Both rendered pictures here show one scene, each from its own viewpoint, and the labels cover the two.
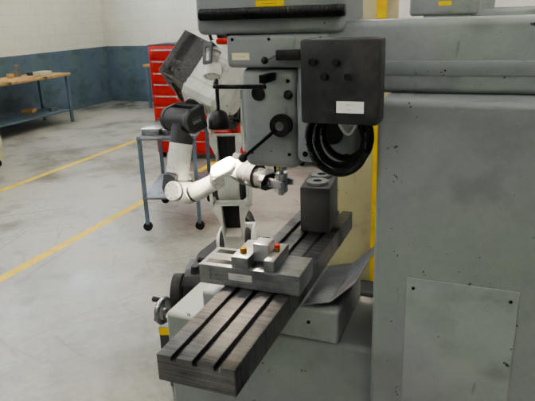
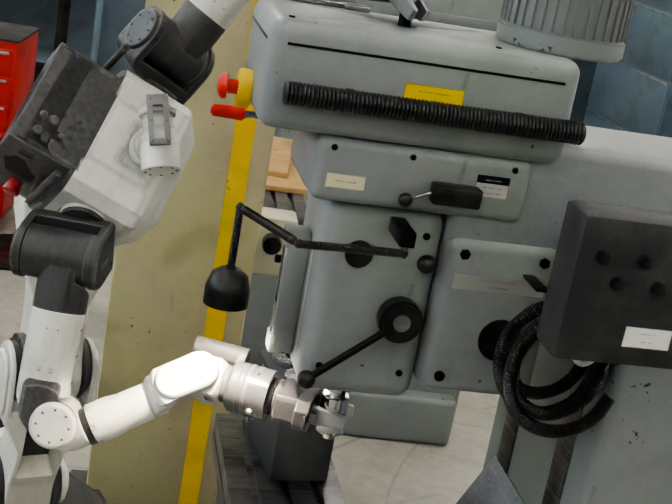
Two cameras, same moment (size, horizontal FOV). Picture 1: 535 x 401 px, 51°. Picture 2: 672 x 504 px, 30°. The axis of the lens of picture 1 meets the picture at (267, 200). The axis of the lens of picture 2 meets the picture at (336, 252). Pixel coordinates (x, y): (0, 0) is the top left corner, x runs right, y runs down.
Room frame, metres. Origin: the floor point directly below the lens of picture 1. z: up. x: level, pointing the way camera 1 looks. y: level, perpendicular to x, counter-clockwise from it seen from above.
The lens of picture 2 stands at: (0.32, 1.08, 2.11)
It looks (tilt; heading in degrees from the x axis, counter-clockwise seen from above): 17 degrees down; 325
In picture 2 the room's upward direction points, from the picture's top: 10 degrees clockwise
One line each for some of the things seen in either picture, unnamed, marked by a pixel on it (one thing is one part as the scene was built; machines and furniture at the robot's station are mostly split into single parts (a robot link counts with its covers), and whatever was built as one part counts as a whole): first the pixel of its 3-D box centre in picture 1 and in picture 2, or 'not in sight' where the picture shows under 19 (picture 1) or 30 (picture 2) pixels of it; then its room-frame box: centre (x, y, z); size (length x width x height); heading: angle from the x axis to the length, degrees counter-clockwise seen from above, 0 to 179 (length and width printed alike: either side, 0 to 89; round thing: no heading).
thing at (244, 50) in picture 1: (289, 48); (406, 161); (1.85, -0.09, 1.68); 0.34 x 0.24 x 0.10; 68
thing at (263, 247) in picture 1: (263, 249); not in sight; (1.71, 0.02, 1.05); 0.06 x 0.05 x 0.06; 159
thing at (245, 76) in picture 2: not in sight; (243, 88); (1.96, 0.16, 1.76); 0.06 x 0.02 x 0.06; 158
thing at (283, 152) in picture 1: (280, 114); (359, 282); (1.87, -0.05, 1.47); 0.21 x 0.19 x 0.32; 158
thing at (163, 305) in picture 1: (170, 311); not in sight; (2.06, 0.41, 0.64); 0.16 x 0.12 x 0.12; 68
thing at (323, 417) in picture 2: (274, 184); (327, 419); (1.85, -0.03, 1.23); 0.06 x 0.02 x 0.03; 45
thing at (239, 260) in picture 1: (248, 254); not in sight; (1.73, 0.07, 1.03); 0.15 x 0.06 x 0.04; 159
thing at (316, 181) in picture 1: (319, 200); (292, 411); (2.24, -0.22, 1.04); 0.22 x 0.12 x 0.20; 165
